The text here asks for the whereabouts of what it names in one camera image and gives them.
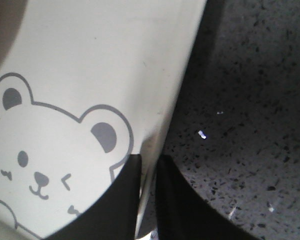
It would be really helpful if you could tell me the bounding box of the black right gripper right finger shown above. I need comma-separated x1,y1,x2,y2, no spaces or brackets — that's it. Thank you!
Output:
155,155,255,240

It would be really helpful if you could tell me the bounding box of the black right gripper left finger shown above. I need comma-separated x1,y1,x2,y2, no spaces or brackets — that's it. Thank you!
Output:
47,154,142,240

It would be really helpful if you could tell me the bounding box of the cream bear serving tray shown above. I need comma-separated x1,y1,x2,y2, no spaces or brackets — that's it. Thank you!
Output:
0,0,206,240

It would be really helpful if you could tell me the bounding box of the pink round plate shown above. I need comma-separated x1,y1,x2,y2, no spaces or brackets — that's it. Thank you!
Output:
0,0,28,66

